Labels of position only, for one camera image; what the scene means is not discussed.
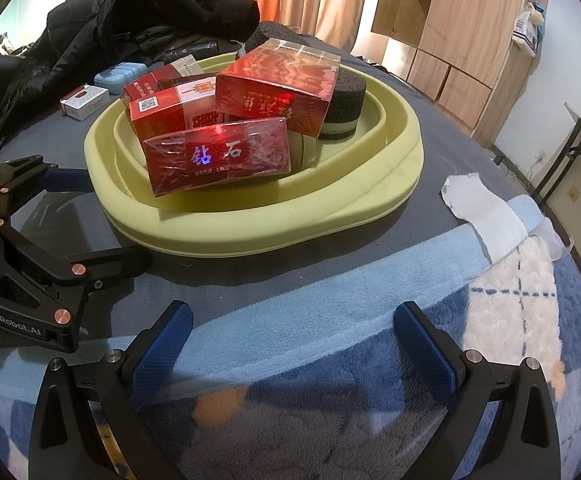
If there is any black plastic bag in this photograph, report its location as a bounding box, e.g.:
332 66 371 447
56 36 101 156
163 40 220 64

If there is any white bag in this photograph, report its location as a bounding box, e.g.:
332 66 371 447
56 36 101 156
513 10 543 57

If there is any wooden wardrobe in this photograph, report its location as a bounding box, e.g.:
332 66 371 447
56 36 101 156
370 0 527 148

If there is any large red cigarette carton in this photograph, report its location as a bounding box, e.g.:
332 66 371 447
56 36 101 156
143 116 292 197

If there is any light blue plastic case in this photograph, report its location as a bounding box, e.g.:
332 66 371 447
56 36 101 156
94 62 146 92

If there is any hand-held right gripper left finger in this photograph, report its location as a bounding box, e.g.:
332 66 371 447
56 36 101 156
29 300 194 480

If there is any yellow-green plastic basin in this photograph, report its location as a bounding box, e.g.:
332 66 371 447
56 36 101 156
84 50 425 261

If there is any clear plastic wrapper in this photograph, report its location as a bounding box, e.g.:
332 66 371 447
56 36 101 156
529 217 577 262

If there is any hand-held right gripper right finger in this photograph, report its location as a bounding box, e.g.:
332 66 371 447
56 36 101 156
394 301 562 480

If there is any clear-wrapped red cigarette box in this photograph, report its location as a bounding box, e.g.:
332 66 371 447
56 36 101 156
215 40 342 138

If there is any black foam disc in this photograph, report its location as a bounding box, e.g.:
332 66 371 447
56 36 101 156
244 21 302 55
319 71 368 140

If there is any red white cigarette box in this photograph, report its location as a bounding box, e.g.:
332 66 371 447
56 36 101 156
129 85 218 137

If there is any black jacket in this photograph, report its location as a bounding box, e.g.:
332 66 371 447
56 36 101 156
0 0 262 111

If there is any white red cigarette pack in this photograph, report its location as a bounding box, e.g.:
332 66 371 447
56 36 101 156
60 85 110 122

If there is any blue checked plush blanket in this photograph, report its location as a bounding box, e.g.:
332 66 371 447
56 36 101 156
0 195 581 480

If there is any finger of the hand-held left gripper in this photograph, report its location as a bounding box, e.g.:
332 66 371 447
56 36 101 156
0 219 154 312
0 156 94 222

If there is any white cloth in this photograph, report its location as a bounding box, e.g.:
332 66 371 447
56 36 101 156
440 174 529 266

